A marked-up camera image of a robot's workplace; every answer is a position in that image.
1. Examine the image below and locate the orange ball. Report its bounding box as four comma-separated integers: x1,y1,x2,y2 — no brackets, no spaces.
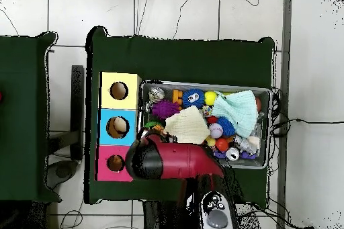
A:
215,138,229,152

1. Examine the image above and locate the purple spiky toy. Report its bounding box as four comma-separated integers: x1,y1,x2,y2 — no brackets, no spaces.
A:
151,99,180,120

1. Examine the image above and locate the mint green cloth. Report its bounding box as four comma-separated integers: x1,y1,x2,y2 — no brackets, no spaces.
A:
211,89,259,138

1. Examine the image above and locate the yellow smiley ball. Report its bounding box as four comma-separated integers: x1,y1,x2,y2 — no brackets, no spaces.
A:
204,91,218,106

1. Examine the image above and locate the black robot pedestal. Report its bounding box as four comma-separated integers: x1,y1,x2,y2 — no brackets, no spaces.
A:
142,199,189,229

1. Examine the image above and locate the blue fuzzy ball with eyes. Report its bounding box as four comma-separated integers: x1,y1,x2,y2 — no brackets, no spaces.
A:
181,88,206,109

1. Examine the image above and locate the green spiky ball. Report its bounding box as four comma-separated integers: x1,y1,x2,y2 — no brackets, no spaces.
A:
143,120,163,130

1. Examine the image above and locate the dark green tablecloth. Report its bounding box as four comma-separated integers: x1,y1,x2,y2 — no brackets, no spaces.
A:
85,26,275,205
0,32,62,203

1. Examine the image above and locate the white baseball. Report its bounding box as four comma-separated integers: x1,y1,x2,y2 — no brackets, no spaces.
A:
208,123,224,139

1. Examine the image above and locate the cream cloth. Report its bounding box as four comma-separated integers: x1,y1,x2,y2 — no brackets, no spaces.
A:
164,105,211,145

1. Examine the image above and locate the shallow metal mesh bin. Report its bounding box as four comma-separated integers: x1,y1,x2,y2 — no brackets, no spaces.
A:
136,79,271,170

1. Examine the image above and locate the black power cable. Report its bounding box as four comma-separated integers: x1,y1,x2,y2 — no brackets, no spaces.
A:
271,117,344,137

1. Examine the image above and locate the crushed silver can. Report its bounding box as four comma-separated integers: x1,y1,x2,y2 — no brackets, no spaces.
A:
148,86,166,103

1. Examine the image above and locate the wooden box with three holes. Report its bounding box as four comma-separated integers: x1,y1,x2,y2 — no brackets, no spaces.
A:
95,71,142,183

